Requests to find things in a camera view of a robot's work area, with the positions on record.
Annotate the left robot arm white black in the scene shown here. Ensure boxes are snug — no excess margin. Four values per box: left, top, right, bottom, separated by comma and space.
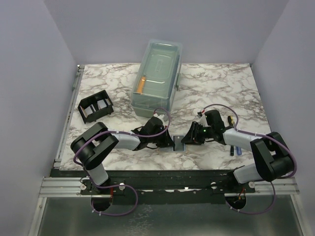
70, 117, 175, 194

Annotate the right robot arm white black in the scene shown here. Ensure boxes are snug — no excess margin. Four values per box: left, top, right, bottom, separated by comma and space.
181, 110, 295, 193

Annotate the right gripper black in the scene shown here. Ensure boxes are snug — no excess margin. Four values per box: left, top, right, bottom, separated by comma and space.
181, 121, 215, 146

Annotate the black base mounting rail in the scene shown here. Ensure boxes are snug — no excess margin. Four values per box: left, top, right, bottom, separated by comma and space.
81, 170, 255, 205

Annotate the black green screwdriver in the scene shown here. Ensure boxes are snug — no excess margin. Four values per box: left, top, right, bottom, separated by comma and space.
230, 146, 234, 156

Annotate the aluminium extrusion rail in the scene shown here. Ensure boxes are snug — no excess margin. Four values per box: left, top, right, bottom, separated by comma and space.
39, 176, 92, 199

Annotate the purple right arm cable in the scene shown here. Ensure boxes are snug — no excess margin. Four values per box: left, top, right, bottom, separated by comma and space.
196, 104, 297, 214

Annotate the black card box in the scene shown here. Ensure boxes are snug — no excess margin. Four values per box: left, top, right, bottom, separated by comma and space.
77, 90, 114, 124

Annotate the orange tool inside toolbox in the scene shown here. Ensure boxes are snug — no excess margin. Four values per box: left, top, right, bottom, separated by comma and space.
136, 76, 147, 93

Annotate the translucent green plastic toolbox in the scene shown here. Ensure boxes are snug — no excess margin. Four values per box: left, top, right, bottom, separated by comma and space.
131, 39, 182, 118

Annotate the white card in box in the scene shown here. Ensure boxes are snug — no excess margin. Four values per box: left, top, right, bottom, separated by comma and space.
81, 99, 107, 117

